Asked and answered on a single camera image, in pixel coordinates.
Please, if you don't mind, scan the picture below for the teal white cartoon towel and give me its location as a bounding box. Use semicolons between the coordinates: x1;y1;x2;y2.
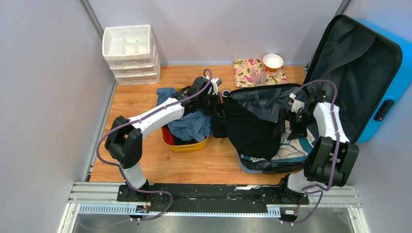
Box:
234;127;315;163

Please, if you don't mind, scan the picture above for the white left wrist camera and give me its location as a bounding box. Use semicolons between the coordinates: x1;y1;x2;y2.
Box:
208;78;222;95

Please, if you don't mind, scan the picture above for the blue grey shirt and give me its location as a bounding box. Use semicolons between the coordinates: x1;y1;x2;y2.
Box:
155;86;214;143

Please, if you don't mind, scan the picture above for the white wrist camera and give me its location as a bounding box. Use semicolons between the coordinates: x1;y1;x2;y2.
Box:
208;78;222;95
288;93;305;114

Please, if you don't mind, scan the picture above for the black garment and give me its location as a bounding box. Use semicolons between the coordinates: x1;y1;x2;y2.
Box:
172;136;208;146
212;98;283;161

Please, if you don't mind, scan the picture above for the floral pattern tray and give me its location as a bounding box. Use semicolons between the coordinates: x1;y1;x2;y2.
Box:
233;59;287;87

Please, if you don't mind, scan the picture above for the white plastic drawer unit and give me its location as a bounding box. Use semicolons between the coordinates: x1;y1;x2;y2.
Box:
102;25;161;85

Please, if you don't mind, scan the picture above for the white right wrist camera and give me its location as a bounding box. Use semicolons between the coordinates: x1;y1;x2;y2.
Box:
288;93;305;114

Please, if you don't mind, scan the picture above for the clear glass on tray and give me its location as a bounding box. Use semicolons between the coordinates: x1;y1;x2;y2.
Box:
251;67;266;86

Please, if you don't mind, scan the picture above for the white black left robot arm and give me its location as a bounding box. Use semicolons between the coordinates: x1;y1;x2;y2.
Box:
102;76;222;201

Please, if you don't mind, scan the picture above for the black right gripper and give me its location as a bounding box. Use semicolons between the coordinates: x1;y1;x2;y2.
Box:
272;107;316;140

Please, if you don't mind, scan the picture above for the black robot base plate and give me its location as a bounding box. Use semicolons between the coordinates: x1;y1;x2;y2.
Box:
117;183;309;214

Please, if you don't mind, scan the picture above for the red cloth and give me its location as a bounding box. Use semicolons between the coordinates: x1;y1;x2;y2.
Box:
162;125;175;146

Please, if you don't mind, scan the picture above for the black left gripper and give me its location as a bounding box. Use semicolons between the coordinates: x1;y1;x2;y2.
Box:
197;91;225;117

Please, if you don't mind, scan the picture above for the yellow plastic basket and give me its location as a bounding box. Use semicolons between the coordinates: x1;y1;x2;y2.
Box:
161;87;210;153

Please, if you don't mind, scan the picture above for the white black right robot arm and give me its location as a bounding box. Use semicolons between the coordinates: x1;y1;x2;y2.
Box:
277;90;359;203

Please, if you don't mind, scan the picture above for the blue fish print suitcase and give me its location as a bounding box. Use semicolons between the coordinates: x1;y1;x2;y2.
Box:
227;15;412;174

